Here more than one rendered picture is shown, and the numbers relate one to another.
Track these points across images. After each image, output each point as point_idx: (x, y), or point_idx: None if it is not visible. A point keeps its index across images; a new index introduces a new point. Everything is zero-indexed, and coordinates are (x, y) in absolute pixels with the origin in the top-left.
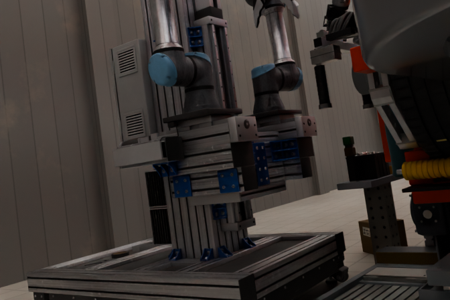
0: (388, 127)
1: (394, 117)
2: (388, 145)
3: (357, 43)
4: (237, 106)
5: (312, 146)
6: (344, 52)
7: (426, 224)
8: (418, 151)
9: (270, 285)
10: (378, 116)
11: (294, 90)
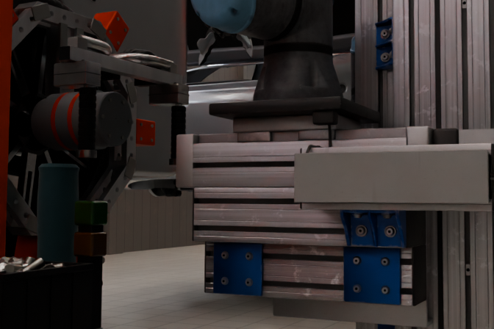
0: (114, 203)
1: (103, 192)
2: (77, 229)
3: (103, 53)
4: (355, 97)
5: (193, 214)
6: (132, 76)
7: None
8: None
9: None
10: (7, 158)
11: (222, 29)
